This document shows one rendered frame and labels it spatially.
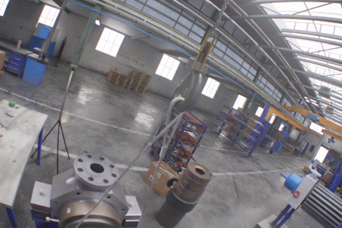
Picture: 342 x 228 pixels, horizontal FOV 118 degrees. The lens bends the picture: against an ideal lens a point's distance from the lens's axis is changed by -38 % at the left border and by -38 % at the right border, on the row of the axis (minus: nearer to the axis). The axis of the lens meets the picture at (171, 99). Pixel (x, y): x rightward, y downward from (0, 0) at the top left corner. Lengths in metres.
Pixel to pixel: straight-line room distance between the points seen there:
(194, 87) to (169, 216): 2.27
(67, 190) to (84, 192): 0.09
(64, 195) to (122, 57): 11.67
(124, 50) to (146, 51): 1.61
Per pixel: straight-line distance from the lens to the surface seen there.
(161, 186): 3.04
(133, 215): 1.20
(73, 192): 0.95
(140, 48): 12.46
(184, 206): 2.31
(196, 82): 0.40
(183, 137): 3.32
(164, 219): 2.60
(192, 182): 2.11
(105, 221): 0.95
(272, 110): 11.38
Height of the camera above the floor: 2.02
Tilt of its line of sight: 8 degrees down
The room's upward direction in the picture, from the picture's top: 25 degrees clockwise
